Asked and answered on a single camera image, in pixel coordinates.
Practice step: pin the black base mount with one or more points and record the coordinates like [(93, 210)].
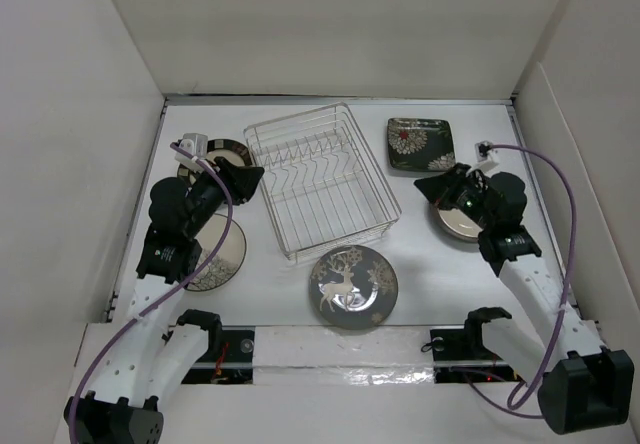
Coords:
[(232, 364), (455, 361)]

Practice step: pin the metal wire dish rack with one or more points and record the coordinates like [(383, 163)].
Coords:
[(322, 185)]

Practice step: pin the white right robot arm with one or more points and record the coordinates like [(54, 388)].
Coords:
[(580, 384)]

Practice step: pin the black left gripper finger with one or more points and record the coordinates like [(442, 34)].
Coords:
[(242, 190), (239, 176)]

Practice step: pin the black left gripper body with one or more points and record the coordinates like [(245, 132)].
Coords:
[(208, 195)]

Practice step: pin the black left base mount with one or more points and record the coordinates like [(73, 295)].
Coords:
[(232, 364)]

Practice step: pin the cream plate checkered dark rim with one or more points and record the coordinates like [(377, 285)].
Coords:
[(233, 151)]

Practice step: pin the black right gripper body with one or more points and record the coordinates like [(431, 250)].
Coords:
[(466, 197)]

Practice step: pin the grey reindeer round plate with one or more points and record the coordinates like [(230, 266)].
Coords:
[(353, 288)]

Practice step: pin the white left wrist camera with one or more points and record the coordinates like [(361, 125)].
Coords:
[(193, 145)]

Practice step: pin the black floral square plate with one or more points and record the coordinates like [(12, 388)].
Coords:
[(420, 145)]

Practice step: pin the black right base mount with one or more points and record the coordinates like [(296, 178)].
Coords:
[(455, 361)]

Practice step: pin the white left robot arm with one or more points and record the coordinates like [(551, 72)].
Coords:
[(121, 395)]

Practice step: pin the cream plate tree pattern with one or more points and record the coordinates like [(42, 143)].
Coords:
[(226, 262)]

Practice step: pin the cream plate brown rim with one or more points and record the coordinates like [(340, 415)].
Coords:
[(454, 224)]

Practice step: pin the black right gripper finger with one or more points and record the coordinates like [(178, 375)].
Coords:
[(455, 177), (439, 195)]

